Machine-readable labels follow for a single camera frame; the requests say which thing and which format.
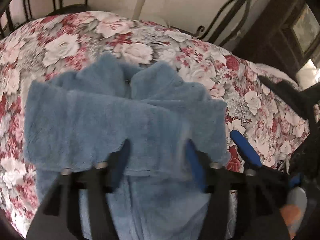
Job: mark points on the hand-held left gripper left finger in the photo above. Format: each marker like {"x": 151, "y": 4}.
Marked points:
{"x": 119, "y": 163}

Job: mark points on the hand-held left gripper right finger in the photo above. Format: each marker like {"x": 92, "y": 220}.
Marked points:
{"x": 197, "y": 166}

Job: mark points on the floral bedsheet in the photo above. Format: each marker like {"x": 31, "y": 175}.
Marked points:
{"x": 175, "y": 47}

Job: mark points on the orange and white object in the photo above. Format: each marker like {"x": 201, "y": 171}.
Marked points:
{"x": 293, "y": 210}

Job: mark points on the framed picture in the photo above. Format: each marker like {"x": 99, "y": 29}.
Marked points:
{"x": 306, "y": 28}

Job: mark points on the dark wooden cabinet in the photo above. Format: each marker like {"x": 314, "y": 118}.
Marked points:
{"x": 270, "y": 35}

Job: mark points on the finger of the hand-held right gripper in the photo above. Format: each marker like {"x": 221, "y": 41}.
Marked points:
{"x": 243, "y": 146}
{"x": 296, "y": 181}

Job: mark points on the blue fleece garment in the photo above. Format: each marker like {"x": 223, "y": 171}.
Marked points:
{"x": 100, "y": 115}

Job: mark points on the black metal bed frame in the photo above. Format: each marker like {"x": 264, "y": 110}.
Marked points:
{"x": 75, "y": 8}

